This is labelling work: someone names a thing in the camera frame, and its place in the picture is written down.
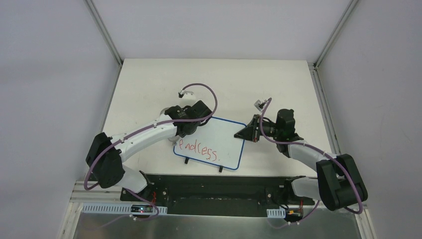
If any blue framed whiteboard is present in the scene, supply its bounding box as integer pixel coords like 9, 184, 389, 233
173, 117, 246, 170

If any grey mesh eraser sponge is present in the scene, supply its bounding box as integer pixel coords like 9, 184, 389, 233
160, 107, 180, 146

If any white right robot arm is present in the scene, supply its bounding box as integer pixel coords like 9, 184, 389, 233
233, 99, 368, 214

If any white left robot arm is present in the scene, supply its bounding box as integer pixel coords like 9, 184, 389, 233
84, 90, 215, 201

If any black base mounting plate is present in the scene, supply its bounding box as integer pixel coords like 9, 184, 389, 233
139, 174, 315, 217

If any right white cable duct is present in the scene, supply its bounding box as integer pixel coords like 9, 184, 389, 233
266, 208, 286, 219

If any white cable duct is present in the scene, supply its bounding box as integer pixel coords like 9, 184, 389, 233
81, 203, 168, 216
266, 208, 286, 219

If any aluminium frame rail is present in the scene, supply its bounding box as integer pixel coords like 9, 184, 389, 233
70, 181, 122, 203

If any left white cable duct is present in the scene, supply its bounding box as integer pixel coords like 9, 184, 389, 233
81, 203, 168, 216

